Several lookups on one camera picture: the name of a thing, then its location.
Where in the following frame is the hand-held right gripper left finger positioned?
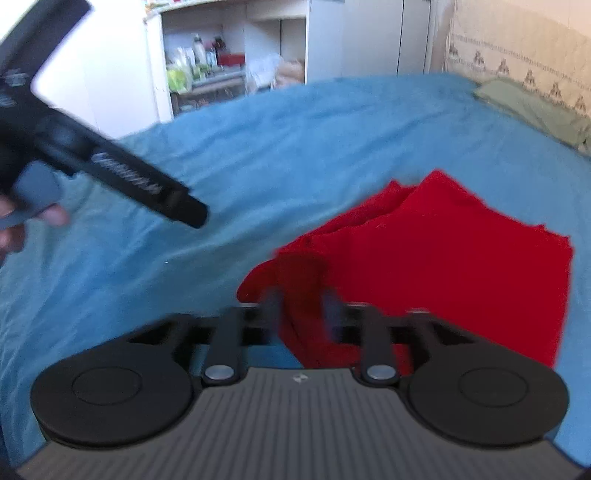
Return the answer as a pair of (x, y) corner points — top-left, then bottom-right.
(126, 286), (286, 387)

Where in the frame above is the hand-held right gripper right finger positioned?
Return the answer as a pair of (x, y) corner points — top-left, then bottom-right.
(323, 288), (468, 387)

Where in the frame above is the red knit sweater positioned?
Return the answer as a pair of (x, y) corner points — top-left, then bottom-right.
(236, 170), (574, 370)

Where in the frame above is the person's left hand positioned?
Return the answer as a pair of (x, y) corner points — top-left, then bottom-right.
(0, 193), (71, 267)

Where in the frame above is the green packet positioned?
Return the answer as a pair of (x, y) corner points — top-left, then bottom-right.
(166, 64), (195, 93)

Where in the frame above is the bed with blue sheet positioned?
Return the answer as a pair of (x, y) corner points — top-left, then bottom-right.
(0, 73), (591, 467)

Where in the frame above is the white plastic bag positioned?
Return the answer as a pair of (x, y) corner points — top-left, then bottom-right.
(246, 54), (282, 88)

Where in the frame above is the beige cloth bag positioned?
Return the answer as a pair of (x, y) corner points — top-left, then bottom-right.
(276, 59), (306, 88)

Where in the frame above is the white shelf unit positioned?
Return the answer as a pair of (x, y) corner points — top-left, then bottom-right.
(142, 0), (311, 123)

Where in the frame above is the white wardrobe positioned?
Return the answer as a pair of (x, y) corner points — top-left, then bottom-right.
(305, 0), (457, 85)

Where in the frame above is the green pillow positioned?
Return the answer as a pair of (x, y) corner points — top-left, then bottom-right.
(473, 78), (591, 155)

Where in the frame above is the quilted beige headboard cover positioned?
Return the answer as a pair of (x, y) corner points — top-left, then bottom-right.
(442, 0), (591, 121)

